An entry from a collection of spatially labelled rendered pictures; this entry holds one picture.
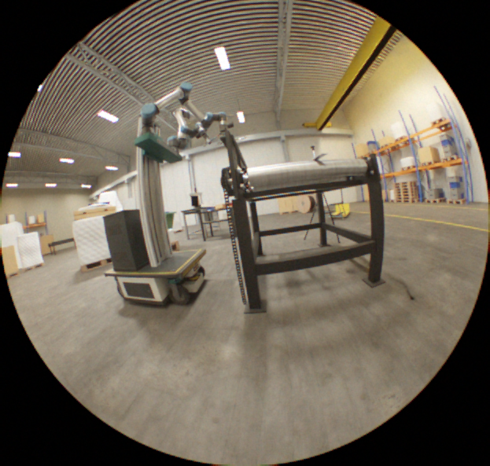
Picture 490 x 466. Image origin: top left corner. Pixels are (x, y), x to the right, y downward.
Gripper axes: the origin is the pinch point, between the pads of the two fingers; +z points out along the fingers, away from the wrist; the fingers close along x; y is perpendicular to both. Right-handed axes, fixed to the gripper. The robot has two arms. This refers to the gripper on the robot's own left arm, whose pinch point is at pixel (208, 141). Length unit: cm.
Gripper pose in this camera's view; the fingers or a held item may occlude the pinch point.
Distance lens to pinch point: 164.2
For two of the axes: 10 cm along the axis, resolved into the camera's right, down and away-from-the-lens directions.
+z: 5.1, 8.5, -1.1
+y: 8.4, -5.2, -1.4
